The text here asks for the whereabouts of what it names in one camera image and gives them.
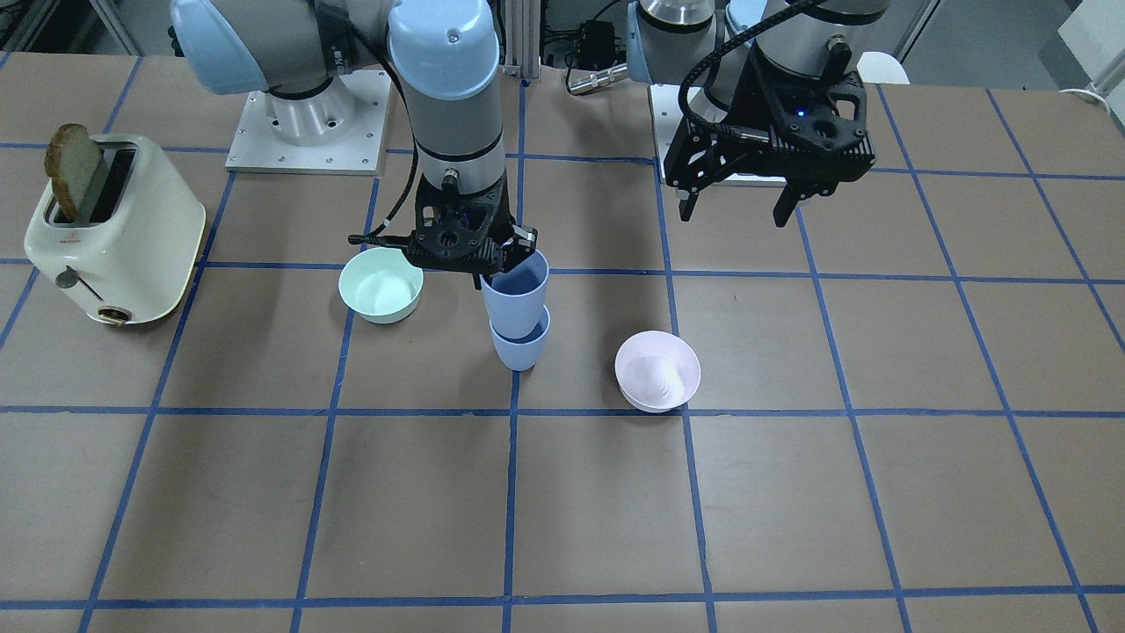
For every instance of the cream toaster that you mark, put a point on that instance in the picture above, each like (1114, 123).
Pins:
(129, 257)

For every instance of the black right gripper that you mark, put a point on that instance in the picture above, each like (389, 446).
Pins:
(522, 239)

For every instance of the pink bowl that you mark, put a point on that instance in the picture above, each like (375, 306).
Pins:
(656, 371)

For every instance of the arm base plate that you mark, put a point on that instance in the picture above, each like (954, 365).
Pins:
(339, 131)

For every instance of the toast slice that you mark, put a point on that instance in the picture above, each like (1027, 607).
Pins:
(71, 162)

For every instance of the light blue cup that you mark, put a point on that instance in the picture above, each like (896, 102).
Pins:
(515, 299)

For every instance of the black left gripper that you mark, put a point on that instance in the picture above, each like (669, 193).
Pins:
(763, 104)

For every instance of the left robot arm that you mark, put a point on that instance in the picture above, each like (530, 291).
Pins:
(699, 47)

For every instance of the aluminium frame post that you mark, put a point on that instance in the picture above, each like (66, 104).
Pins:
(522, 38)

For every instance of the green bowl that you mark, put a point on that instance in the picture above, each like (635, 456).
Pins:
(381, 286)

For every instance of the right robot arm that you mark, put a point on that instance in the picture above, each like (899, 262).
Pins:
(443, 58)

